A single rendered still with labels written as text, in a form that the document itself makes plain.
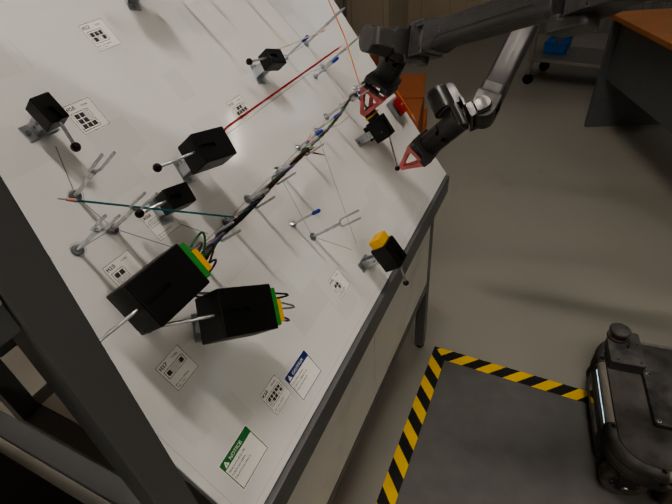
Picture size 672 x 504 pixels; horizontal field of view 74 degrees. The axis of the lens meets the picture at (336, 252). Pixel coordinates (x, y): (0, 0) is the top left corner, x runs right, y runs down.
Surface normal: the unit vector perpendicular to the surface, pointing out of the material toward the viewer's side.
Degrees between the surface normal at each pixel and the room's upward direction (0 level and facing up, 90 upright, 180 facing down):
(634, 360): 0
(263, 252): 54
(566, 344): 0
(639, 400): 0
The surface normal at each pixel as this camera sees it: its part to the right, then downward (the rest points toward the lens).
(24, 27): 0.68, -0.29
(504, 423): -0.07, -0.79
